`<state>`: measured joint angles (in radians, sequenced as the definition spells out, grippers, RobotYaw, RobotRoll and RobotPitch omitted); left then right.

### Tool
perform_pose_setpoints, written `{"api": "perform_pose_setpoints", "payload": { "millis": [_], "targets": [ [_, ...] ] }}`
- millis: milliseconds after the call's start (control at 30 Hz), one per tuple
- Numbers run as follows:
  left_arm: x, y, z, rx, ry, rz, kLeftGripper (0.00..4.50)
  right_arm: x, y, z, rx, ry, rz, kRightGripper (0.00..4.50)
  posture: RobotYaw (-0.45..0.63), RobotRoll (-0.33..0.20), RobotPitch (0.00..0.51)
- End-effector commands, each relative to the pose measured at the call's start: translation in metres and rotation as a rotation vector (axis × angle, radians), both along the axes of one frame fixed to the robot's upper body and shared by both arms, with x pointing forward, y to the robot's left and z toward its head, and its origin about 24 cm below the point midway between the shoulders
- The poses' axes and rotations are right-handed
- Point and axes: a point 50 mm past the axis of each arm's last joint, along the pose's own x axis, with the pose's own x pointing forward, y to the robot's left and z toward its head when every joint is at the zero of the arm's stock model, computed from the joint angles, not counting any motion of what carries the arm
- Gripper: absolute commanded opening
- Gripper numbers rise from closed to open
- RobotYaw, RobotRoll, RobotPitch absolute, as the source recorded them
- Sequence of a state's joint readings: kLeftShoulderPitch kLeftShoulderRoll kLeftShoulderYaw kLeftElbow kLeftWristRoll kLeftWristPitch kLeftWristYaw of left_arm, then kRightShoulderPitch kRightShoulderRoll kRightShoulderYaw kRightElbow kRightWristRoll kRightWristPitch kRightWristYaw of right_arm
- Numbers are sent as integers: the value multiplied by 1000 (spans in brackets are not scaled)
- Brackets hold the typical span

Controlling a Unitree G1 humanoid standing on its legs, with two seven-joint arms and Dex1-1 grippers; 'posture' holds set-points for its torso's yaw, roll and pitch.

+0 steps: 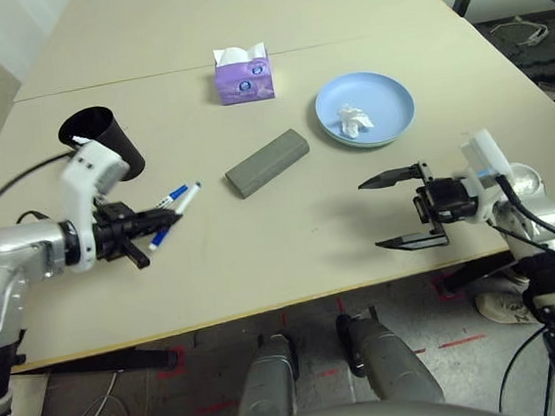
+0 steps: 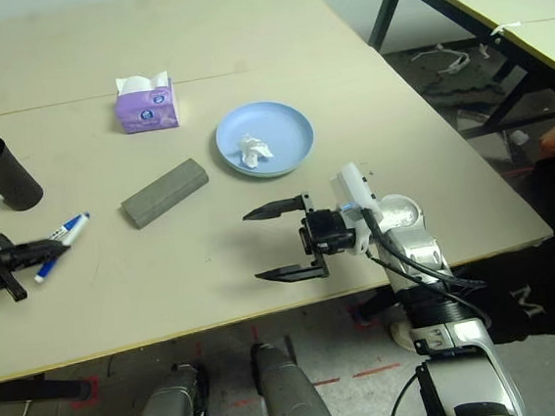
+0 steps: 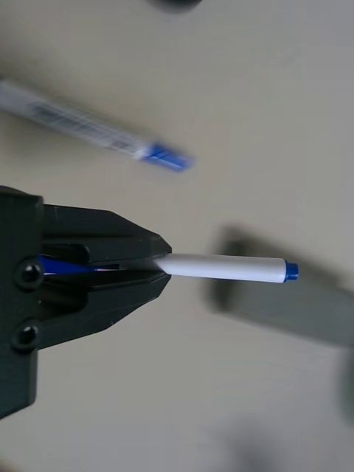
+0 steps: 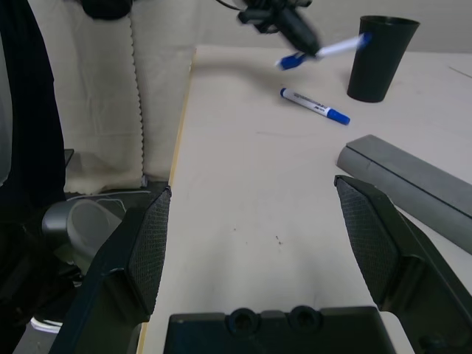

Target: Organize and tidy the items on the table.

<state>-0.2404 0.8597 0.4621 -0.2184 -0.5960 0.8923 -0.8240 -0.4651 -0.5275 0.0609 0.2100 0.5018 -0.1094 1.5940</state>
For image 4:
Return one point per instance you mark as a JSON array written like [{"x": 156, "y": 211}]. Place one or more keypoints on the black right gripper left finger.
[{"x": 121, "y": 276}]

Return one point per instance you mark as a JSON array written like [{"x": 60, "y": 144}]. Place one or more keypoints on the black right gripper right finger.
[{"x": 398, "y": 258}]

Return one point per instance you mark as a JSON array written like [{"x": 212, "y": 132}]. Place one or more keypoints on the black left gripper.
[{"x": 258, "y": 14}]

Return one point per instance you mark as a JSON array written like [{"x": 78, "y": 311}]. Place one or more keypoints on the blue capped whiteboard marker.
[
  {"x": 339, "y": 46},
  {"x": 313, "y": 106}
]

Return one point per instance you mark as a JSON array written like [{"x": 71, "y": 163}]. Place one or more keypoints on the grey glasses case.
[{"x": 405, "y": 177}]

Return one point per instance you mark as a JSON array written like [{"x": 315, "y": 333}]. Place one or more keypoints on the black plastic cup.
[{"x": 376, "y": 66}]

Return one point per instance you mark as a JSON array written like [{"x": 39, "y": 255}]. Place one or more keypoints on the beige cloth partition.
[{"x": 96, "y": 92}]

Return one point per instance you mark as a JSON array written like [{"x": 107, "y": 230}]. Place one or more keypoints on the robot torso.
[{"x": 26, "y": 110}]

